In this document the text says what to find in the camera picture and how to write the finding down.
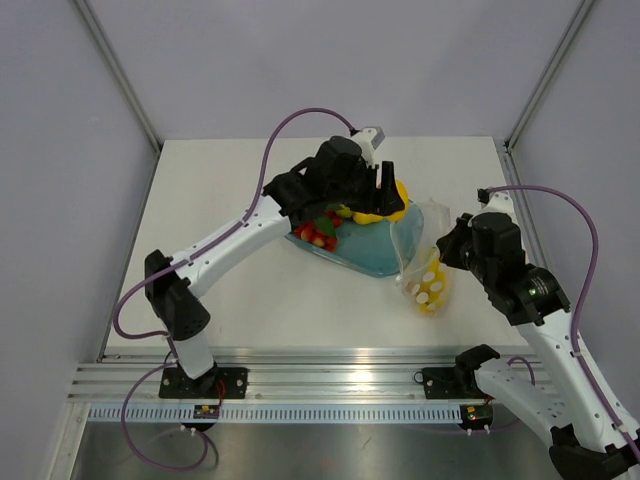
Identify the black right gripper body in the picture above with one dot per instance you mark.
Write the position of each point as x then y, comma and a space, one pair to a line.
478, 265

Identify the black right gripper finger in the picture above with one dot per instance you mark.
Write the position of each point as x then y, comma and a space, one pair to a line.
460, 234
455, 258

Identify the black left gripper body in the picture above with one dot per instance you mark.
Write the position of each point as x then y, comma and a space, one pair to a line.
358, 191

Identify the orange yellow mango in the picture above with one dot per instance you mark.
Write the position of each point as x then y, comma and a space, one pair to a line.
395, 202

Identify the yellow pear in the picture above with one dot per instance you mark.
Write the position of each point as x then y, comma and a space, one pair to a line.
366, 218

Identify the clear dotted zip bag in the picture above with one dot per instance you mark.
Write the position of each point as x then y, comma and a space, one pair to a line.
437, 222

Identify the yellow banana bunch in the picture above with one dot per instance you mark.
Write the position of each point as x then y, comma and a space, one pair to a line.
430, 285

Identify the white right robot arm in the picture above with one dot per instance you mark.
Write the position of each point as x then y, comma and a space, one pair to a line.
586, 430

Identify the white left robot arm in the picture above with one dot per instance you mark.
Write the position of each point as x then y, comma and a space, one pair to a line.
176, 283

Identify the teal plastic tray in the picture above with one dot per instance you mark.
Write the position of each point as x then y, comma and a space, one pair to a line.
378, 250

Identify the red strawberries with leaves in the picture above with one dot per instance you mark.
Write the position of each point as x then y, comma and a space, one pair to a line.
322, 231

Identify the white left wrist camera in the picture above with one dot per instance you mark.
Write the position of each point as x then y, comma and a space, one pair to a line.
369, 139

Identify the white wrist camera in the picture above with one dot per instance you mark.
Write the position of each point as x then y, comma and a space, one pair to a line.
495, 202
369, 139

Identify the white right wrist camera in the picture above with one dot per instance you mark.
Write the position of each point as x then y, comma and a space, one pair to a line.
495, 202

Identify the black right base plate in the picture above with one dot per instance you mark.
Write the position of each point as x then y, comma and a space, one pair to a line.
441, 383

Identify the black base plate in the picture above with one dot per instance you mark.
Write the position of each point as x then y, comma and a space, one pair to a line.
441, 383
221, 382

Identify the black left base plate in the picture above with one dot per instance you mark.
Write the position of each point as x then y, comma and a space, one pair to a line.
221, 382

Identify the left aluminium frame post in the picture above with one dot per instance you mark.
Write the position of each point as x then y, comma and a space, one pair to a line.
108, 55

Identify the aluminium frame post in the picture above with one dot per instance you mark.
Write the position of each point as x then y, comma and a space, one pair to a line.
108, 55
551, 70

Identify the right aluminium frame post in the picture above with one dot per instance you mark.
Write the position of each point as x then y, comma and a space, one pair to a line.
551, 70

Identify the aluminium mounting rail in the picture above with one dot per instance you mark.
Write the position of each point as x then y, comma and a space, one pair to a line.
290, 375

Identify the white slotted cable duct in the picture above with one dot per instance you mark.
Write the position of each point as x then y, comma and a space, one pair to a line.
278, 414

